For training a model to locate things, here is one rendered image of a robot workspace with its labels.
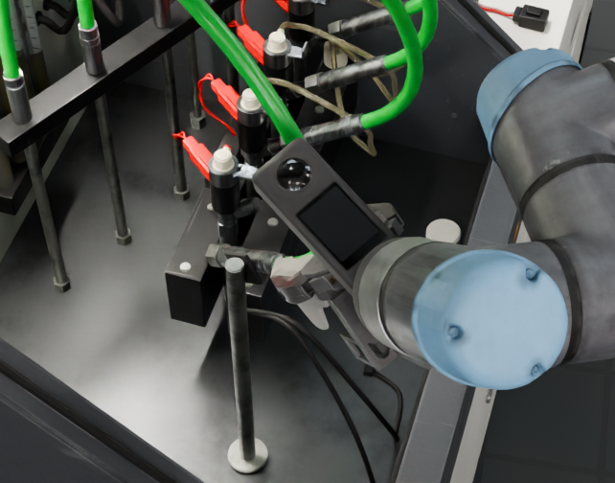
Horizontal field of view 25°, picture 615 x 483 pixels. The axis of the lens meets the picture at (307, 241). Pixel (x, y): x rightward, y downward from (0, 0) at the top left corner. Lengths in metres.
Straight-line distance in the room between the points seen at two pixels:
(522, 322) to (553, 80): 0.20
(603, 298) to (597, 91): 0.15
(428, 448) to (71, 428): 0.38
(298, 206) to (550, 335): 0.23
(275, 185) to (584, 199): 0.21
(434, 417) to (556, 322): 0.54
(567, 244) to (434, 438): 0.50
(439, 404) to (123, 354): 0.36
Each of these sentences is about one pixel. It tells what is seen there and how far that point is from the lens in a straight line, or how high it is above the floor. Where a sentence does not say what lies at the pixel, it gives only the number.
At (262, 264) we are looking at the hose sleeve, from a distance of 1.14.
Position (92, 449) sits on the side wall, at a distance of 1.04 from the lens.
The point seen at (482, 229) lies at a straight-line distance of 1.43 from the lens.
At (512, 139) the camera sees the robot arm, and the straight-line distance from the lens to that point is 0.90.
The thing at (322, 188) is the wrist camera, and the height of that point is 1.35.
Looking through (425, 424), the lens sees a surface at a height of 0.95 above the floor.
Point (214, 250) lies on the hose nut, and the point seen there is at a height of 1.12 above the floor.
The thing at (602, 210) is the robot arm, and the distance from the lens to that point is 0.85.
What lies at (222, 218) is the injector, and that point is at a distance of 1.32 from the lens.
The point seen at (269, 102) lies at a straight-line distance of 0.99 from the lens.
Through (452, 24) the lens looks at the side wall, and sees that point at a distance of 1.51.
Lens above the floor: 2.07
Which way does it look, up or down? 52 degrees down
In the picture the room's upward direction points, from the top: straight up
